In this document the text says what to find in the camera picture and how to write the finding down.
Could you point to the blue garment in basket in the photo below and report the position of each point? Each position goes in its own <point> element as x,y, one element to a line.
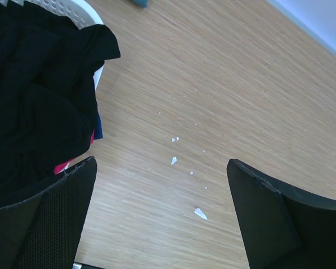
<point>98,129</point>

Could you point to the pink garment in basket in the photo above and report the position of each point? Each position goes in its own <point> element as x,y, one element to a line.
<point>63,166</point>

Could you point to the folded teal t-shirt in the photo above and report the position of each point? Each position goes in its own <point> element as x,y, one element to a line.
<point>140,3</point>

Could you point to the white laundry basket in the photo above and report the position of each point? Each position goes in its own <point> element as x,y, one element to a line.
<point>72,14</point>

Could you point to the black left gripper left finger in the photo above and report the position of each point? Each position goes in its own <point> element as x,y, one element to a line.
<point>41,225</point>

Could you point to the white paper scrap small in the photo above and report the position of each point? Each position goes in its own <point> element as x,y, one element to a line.
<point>174,160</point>

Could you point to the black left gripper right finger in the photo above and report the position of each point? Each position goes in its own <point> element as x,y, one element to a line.
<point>282,226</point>

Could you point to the black t-shirt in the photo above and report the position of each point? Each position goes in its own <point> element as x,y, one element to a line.
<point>48,107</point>

